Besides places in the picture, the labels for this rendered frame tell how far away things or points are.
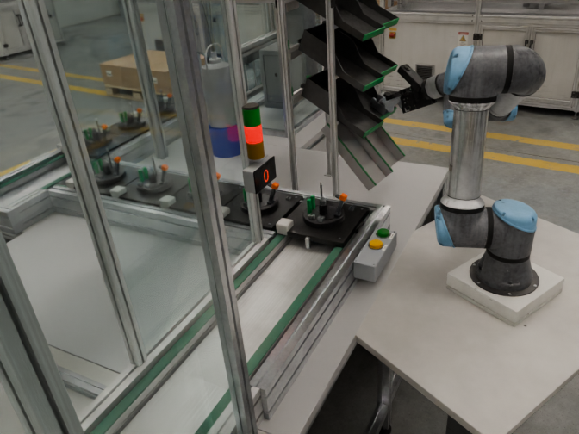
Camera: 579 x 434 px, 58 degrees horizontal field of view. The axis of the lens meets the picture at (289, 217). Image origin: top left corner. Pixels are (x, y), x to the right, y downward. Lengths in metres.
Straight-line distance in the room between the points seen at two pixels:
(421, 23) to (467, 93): 4.47
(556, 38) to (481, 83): 4.16
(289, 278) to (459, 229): 0.51
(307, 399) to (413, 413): 1.15
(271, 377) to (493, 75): 0.88
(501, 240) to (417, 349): 0.37
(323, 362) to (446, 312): 0.40
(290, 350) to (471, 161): 0.66
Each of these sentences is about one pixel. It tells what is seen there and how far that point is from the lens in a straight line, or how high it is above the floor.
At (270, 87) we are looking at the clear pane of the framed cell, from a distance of 2.73.
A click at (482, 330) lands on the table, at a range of 1.54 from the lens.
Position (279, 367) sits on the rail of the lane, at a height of 0.96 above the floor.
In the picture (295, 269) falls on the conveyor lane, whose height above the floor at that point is 0.92.
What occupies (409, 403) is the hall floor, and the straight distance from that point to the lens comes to 2.47.
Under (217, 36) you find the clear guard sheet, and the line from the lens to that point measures 1.42.
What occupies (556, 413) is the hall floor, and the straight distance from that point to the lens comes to 2.57.
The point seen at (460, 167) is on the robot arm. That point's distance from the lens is 1.45.
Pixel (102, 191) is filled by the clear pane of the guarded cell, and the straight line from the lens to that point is 0.65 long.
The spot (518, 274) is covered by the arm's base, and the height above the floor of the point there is 0.97.
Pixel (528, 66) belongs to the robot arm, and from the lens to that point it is 1.41.
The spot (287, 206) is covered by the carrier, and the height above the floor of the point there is 0.97.
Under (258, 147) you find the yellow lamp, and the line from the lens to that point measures 1.52.
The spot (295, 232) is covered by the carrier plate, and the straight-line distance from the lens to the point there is 1.71.
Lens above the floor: 1.87
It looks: 30 degrees down
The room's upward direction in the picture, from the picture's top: 5 degrees counter-clockwise
